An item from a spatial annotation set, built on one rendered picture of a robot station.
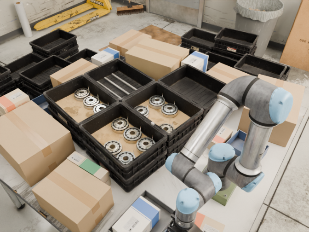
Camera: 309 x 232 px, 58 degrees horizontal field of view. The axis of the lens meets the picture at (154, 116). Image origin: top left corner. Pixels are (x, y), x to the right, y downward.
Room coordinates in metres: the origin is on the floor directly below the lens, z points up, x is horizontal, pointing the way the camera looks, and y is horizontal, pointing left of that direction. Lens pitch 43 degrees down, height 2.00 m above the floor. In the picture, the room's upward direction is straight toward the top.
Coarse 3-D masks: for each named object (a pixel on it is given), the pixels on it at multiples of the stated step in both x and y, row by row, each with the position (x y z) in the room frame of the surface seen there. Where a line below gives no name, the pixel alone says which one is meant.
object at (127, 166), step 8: (104, 112) 1.19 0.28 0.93; (88, 120) 1.13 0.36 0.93; (144, 120) 1.13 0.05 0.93; (80, 128) 1.06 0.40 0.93; (88, 136) 1.01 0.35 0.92; (96, 144) 0.96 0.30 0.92; (160, 144) 0.96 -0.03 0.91; (104, 152) 0.91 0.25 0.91; (144, 152) 0.90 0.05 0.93; (136, 160) 0.85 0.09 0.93; (128, 168) 0.81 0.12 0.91
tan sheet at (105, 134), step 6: (108, 126) 1.18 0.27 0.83; (132, 126) 1.18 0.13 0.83; (96, 132) 1.13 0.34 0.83; (102, 132) 1.13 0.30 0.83; (108, 132) 1.13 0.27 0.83; (96, 138) 1.08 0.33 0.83; (102, 138) 1.08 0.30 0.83; (108, 138) 1.08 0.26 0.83; (114, 138) 1.08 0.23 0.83; (120, 138) 1.08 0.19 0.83; (102, 144) 1.04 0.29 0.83; (126, 144) 1.04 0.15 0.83; (132, 144) 1.04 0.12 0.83; (126, 150) 0.99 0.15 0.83; (132, 150) 0.99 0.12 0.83
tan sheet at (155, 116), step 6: (144, 102) 1.40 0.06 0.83; (150, 108) 1.34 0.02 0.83; (150, 114) 1.28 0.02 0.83; (156, 114) 1.28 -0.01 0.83; (180, 114) 1.28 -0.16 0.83; (156, 120) 1.23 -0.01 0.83; (162, 120) 1.23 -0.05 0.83; (168, 120) 1.23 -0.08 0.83; (174, 120) 1.23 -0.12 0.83; (180, 120) 1.23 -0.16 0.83; (186, 120) 1.23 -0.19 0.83; (174, 126) 1.18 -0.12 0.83
